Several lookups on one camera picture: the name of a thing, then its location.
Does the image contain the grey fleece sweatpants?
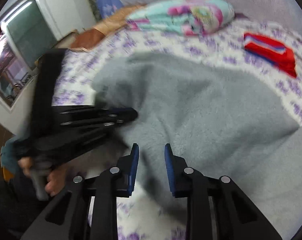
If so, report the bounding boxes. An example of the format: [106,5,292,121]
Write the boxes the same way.
[92,53,302,239]

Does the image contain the left human hand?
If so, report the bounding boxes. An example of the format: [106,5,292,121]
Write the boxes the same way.
[18,157,73,200]

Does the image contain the purple floral bed quilt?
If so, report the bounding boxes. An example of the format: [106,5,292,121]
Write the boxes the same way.
[53,19,302,239]

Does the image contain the brown orange pillow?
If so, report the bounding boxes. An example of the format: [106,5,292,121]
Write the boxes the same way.
[69,4,146,51]

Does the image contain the folded red striped garment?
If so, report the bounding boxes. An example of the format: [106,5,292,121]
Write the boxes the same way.
[243,32,298,78]

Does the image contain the folded teal pink floral blanket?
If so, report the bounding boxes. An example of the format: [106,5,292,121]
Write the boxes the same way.
[126,0,235,36]

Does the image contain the window with white frame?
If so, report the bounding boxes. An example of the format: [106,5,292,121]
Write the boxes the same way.
[0,0,61,109]

